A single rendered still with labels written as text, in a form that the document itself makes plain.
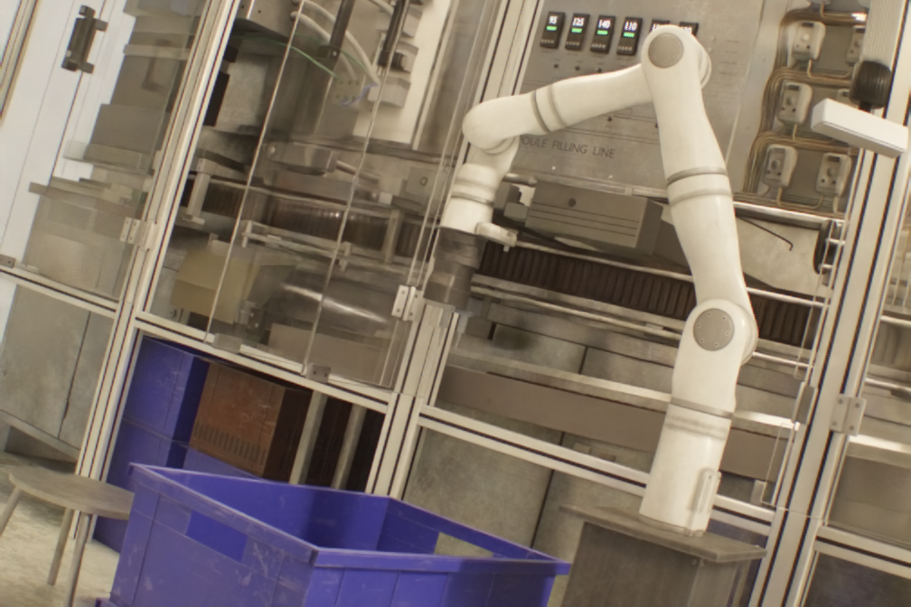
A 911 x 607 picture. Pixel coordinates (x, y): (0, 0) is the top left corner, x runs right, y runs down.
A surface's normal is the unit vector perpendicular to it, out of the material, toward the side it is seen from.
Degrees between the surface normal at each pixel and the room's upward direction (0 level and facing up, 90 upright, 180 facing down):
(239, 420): 90
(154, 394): 90
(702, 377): 90
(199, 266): 79
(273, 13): 90
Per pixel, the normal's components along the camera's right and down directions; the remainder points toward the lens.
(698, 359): -0.52, -0.14
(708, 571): 0.84, 0.20
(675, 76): -0.32, -0.14
